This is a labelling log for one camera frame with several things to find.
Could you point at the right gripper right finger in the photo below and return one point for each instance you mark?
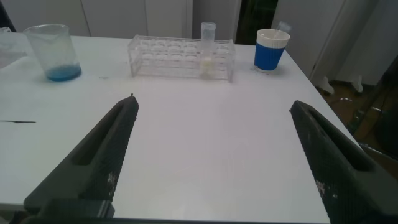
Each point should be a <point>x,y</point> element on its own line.
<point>329,174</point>

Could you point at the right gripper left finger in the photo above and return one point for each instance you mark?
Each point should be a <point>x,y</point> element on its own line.
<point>105,161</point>

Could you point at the test tube with red pigment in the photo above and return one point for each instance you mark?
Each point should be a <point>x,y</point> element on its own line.
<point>283,26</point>

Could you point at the clear glass beaker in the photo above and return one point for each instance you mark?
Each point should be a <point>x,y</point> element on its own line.
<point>62,74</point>

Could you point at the clear acrylic test tube rack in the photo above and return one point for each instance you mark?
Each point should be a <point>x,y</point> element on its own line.
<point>12,49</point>
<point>168,59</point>

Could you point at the test tube with pale pigment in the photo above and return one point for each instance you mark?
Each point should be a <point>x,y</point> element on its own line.
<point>207,64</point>

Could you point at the white partition foot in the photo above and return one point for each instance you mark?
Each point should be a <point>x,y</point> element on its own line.
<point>325,85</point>

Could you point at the blue white paper cup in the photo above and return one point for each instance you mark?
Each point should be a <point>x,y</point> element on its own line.
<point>268,56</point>

